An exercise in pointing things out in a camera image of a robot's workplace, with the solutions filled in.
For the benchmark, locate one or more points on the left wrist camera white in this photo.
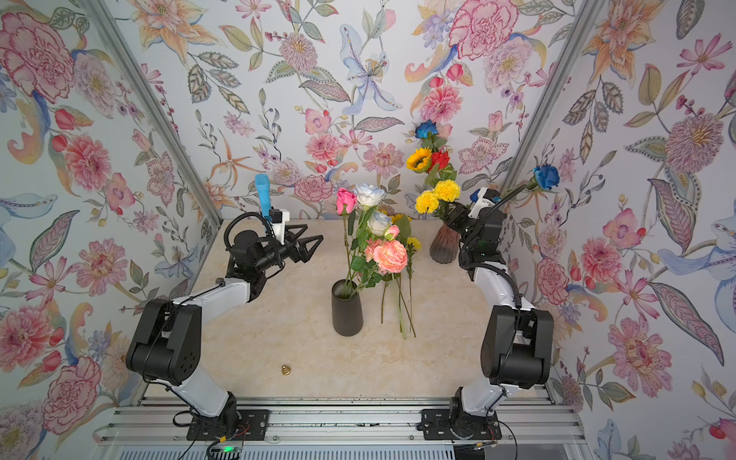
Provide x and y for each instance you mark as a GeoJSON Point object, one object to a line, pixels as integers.
{"type": "Point", "coordinates": [279, 218]}

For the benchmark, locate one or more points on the yellow carnation pink vase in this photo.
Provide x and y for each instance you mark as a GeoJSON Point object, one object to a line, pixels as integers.
{"type": "Point", "coordinates": [447, 190]}
{"type": "Point", "coordinates": [427, 203]}

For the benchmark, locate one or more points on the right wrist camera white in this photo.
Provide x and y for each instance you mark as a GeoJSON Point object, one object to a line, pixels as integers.
{"type": "Point", "coordinates": [481, 199]}

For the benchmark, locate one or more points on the blue tube on black stand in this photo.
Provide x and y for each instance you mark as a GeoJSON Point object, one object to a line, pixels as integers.
{"type": "Point", "coordinates": [262, 185]}

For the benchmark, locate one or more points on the small blue rose top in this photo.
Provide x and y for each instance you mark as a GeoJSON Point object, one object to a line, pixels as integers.
{"type": "Point", "coordinates": [426, 130]}

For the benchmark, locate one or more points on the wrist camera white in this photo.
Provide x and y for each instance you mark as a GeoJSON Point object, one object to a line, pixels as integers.
{"type": "Point", "coordinates": [279, 218]}
{"type": "Point", "coordinates": [481, 199]}

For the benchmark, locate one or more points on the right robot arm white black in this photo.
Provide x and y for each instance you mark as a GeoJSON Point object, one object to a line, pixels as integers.
{"type": "Point", "coordinates": [516, 351]}

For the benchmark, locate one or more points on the red rose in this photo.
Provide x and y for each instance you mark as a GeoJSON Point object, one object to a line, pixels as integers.
{"type": "Point", "coordinates": [440, 160]}

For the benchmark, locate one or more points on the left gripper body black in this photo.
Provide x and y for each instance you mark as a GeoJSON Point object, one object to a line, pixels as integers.
{"type": "Point", "coordinates": [279, 255]}

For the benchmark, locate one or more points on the dark grey vase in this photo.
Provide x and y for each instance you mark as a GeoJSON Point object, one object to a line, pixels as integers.
{"type": "Point", "coordinates": [346, 308]}

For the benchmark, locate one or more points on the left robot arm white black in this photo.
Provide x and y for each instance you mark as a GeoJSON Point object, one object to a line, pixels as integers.
{"type": "Point", "coordinates": [166, 346]}

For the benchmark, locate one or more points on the blue rose large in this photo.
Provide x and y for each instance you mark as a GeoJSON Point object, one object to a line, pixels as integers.
{"type": "Point", "coordinates": [545, 178]}

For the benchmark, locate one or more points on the white rose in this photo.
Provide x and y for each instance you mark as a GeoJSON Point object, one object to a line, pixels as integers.
{"type": "Point", "coordinates": [369, 195]}

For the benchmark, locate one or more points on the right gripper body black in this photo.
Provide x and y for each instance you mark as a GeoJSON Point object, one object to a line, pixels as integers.
{"type": "Point", "coordinates": [466, 228]}

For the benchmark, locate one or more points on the small white rose bud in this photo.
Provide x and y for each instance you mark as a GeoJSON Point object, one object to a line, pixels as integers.
{"type": "Point", "coordinates": [378, 224]}

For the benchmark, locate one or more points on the pink ribbed glass vase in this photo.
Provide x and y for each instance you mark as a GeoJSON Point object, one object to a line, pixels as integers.
{"type": "Point", "coordinates": [445, 246]}

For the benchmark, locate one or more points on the magenta rose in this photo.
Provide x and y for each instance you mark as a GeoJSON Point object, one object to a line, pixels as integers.
{"type": "Point", "coordinates": [346, 202]}

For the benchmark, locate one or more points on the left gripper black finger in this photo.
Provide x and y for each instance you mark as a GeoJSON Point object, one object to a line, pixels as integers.
{"type": "Point", "coordinates": [306, 247]}
{"type": "Point", "coordinates": [296, 231]}

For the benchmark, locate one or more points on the pink peony flower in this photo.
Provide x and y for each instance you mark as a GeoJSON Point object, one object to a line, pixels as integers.
{"type": "Point", "coordinates": [391, 257]}

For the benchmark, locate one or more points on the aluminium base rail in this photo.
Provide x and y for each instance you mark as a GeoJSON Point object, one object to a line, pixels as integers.
{"type": "Point", "coordinates": [293, 428]}

